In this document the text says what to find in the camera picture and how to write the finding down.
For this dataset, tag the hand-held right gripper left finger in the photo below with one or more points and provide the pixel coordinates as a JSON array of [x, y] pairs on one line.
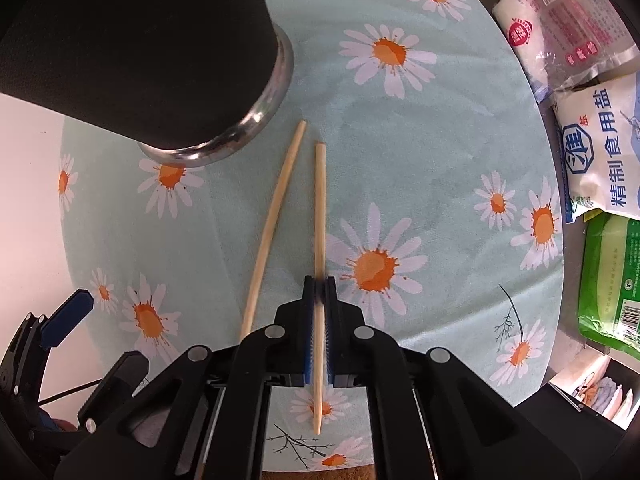
[[309, 350]]

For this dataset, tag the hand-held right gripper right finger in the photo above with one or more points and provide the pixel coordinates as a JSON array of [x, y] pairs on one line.
[[330, 350]]

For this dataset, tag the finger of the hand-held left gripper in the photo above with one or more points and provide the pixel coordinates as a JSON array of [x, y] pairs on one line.
[[117, 385], [67, 317]]

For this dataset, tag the wooden chopstick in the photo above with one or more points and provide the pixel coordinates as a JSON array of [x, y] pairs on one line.
[[272, 230], [320, 210]]

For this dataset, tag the black cylindrical utensil holder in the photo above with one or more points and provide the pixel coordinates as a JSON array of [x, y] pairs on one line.
[[150, 60]]

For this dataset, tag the daisy print tablecloth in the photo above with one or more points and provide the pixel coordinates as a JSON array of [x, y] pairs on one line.
[[425, 160]]

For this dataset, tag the white box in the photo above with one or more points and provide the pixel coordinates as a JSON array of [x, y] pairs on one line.
[[595, 390]]

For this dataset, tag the large green packet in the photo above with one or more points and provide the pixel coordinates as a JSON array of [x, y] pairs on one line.
[[612, 285]]

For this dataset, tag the blue and white salt bag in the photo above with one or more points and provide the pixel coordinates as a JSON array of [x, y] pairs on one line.
[[600, 155]]

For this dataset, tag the pink and white bag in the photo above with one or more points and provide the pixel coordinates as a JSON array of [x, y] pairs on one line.
[[560, 25]]

